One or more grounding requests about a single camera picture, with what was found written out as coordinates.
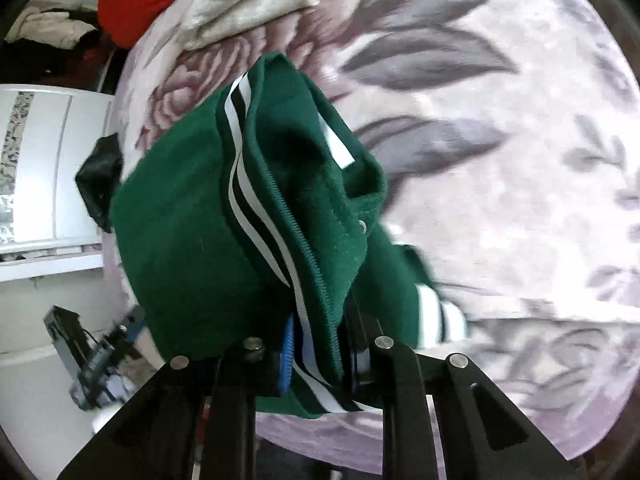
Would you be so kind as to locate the green jacket with cream sleeves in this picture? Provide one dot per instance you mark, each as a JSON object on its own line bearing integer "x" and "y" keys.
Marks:
{"x": 190, "y": 240}

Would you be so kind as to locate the red cloth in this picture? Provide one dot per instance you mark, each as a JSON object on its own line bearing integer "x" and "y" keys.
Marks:
{"x": 140, "y": 0}

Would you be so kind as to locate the cream fluffy cloth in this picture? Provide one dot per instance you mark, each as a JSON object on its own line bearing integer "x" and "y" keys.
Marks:
{"x": 245, "y": 0}

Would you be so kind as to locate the black bag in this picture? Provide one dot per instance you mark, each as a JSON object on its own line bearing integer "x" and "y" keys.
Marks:
{"x": 101, "y": 185}

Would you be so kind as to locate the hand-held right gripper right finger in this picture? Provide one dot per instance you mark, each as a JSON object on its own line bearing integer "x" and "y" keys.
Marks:
{"x": 372, "y": 362}

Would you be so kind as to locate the floral grey pink blanket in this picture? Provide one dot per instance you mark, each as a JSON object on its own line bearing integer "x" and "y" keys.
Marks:
{"x": 500, "y": 220}

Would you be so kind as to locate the white cabinet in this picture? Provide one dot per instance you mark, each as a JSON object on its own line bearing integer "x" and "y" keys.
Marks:
{"x": 75, "y": 170}

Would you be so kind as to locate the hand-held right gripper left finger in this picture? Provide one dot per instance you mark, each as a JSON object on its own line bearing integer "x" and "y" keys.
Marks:
{"x": 287, "y": 360}

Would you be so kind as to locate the pile of light clothes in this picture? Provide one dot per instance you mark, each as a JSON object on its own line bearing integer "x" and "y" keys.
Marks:
{"x": 50, "y": 27}

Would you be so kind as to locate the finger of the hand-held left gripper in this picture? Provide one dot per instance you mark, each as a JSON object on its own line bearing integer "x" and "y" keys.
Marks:
{"x": 134, "y": 321}

